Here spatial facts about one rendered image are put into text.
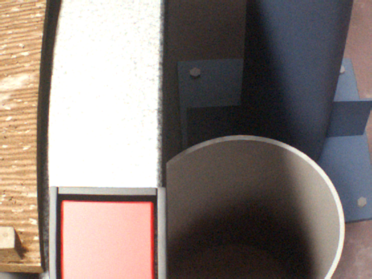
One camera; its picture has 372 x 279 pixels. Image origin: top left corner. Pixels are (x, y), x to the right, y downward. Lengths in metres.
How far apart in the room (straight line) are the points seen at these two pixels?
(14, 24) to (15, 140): 0.10
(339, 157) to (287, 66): 0.41
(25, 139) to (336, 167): 1.09
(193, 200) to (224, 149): 0.14
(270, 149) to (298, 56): 0.14
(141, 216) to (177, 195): 0.73
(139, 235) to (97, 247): 0.03
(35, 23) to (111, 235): 0.18
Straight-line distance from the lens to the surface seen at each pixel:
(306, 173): 1.17
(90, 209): 0.51
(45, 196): 0.53
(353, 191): 1.54
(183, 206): 1.27
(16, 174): 0.52
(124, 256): 0.49
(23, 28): 0.58
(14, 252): 0.48
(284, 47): 1.16
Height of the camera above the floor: 1.39
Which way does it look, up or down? 62 degrees down
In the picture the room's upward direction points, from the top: 2 degrees counter-clockwise
